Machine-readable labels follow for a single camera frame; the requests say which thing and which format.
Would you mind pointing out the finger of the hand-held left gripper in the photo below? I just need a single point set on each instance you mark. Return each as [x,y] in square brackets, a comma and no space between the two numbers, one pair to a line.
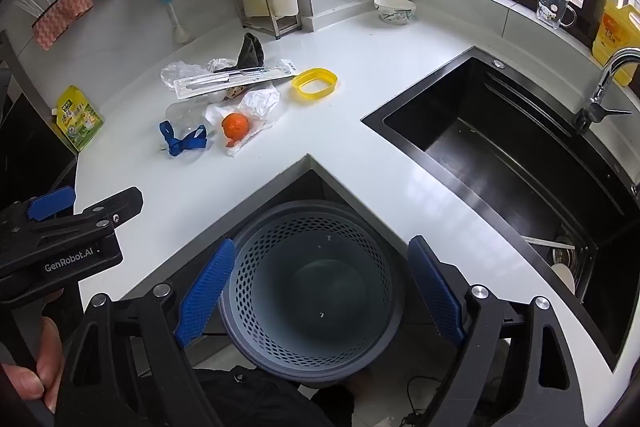
[50,203]
[122,204]

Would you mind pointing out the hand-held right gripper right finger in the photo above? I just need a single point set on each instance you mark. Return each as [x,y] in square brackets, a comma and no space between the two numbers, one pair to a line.
[435,292]

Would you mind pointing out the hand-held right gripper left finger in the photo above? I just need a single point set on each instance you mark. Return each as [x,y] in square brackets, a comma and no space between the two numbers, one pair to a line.
[207,292]

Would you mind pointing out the blue-grey perforated waste basket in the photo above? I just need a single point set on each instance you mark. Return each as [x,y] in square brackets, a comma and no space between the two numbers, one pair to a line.
[310,297]

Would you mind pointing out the clear plastic bag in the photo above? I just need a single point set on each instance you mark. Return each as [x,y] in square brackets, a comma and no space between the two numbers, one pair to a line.
[177,72]

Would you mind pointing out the red and cream snack wrapper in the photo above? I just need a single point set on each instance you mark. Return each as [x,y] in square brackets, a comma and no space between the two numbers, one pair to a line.
[235,94]

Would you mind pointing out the clear toothbrush package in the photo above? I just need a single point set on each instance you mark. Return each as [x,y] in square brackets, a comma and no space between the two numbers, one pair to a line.
[225,81]

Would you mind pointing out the dark grey cloth rag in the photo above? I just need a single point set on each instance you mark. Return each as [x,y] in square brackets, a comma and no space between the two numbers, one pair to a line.
[250,52]

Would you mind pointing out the person's left hand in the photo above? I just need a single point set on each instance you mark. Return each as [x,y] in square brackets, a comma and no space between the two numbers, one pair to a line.
[52,347]

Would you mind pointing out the green and yellow pouch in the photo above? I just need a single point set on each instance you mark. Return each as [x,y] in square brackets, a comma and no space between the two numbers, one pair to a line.
[80,119]

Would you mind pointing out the clear plastic container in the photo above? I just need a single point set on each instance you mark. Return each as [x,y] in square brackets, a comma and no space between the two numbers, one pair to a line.
[187,114]

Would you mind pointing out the white chopstick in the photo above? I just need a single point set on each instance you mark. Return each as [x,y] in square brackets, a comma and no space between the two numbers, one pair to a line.
[550,243]

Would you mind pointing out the white plate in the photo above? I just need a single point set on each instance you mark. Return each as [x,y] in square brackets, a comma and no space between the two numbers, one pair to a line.
[564,277]

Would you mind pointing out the orange fruit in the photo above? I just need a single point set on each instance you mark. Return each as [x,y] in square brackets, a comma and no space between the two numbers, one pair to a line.
[235,125]

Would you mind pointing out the metal sink strainer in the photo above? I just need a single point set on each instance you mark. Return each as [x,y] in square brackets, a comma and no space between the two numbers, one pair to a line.
[570,254]

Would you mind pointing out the black kitchen sink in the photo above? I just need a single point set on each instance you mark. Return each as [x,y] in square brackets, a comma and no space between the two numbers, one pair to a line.
[500,147]

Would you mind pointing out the white and blue bottle brush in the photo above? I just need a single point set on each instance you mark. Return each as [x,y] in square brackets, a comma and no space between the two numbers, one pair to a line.
[176,24]

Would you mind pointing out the pink zigzag dish cloth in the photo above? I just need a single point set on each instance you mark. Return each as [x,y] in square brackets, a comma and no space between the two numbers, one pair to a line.
[60,14]

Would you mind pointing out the metal board stand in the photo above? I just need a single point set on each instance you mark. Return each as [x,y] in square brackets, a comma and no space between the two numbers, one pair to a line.
[272,24]

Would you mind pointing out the chrome faucet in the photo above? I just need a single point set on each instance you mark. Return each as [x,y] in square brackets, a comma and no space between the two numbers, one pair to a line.
[600,92]

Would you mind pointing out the white patterned bowl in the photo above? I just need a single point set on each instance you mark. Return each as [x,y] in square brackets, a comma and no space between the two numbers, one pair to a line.
[395,14]

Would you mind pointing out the printed glass mug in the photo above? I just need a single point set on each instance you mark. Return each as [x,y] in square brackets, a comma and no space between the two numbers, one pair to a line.
[550,9]

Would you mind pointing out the yellow oil bottle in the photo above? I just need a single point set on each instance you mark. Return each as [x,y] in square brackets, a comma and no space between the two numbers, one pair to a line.
[617,32]

